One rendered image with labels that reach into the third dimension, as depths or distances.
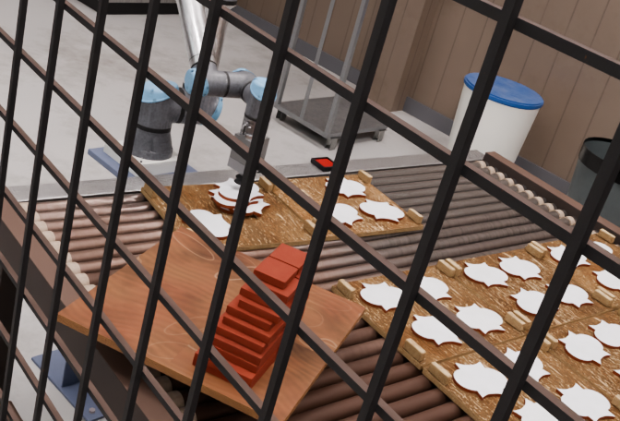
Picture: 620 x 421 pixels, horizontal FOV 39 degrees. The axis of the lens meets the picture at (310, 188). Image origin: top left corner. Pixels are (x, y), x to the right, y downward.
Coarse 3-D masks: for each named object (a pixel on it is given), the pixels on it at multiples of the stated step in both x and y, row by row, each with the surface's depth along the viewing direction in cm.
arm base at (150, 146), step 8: (144, 128) 274; (152, 128) 274; (168, 128) 277; (136, 136) 276; (144, 136) 275; (152, 136) 275; (160, 136) 276; (168, 136) 279; (136, 144) 275; (144, 144) 275; (152, 144) 275; (160, 144) 276; (168, 144) 279; (136, 152) 275; (144, 152) 275; (152, 152) 275; (160, 152) 276; (168, 152) 279; (152, 160) 276; (160, 160) 277
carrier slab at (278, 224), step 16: (144, 192) 252; (192, 192) 258; (208, 192) 261; (160, 208) 245; (192, 208) 250; (208, 208) 252; (272, 208) 263; (176, 224) 239; (256, 224) 251; (272, 224) 253; (288, 224) 256; (224, 240) 238; (240, 240) 240; (256, 240) 242; (272, 240) 245; (288, 240) 247; (304, 240) 250
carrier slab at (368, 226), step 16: (352, 176) 300; (272, 192) 273; (304, 192) 278; (320, 192) 281; (368, 192) 291; (288, 208) 267; (400, 208) 286; (352, 224) 266; (368, 224) 269; (384, 224) 272; (400, 224) 275; (416, 224) 278
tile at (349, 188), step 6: (348, 180) 293; (342, 186) 287; (348, 186) 288; (354, 186) 289; (360, 186) 290; (342, 192) 283; (348, 192) 284; (354, 192) 285; (360, 192) 286; (348, 198) 282
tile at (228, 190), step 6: (228, 180) 261; (216, 186) 257; (222, 186) 256; (228, 186) 257; (234, 186) 258; (222, 192) 253; (228, 192) 254; (234, 192) 255; (252, 192) 258; (228, 198) 251; (234, 198) 251; (252, 198) 255
